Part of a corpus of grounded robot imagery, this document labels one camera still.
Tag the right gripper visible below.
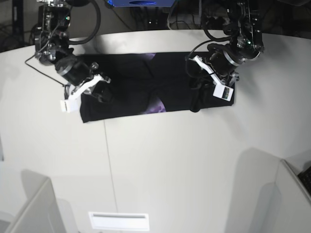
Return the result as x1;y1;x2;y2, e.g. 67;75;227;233
55;58;113;103

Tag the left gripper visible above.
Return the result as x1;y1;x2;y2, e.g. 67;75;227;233
186;50;240;113

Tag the black T-shirt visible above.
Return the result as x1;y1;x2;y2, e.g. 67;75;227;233
77;51;236;124

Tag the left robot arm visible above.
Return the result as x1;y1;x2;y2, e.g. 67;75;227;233
185;0;264;112

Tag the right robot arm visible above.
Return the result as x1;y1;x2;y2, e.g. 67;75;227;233
33;0;112;103

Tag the blue computer case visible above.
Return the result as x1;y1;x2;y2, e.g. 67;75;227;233
107;0;175;7

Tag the black keyboard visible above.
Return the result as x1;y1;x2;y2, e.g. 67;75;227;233
298;168;311;194

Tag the left white partition panel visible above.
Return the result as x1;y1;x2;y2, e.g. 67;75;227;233
0;167;79;233

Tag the white partition panel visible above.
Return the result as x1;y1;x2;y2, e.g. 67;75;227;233
0;167;79;233
249;160;311;233

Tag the right white partition panel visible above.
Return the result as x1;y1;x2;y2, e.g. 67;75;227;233
249;160;311;233

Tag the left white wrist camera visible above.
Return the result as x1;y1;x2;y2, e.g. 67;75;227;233
213;84;234;101

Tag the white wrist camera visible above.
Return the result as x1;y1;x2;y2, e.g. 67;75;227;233
60;99;81;113
213;84;234;101

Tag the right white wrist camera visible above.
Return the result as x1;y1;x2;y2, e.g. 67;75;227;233
60;99;81;113

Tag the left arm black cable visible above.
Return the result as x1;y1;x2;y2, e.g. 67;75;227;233
185;14;240;81

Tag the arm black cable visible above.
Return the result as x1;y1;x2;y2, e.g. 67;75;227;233
67;0;102;46
185;14;240;81

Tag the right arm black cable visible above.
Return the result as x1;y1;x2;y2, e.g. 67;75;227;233
67;0;102;46

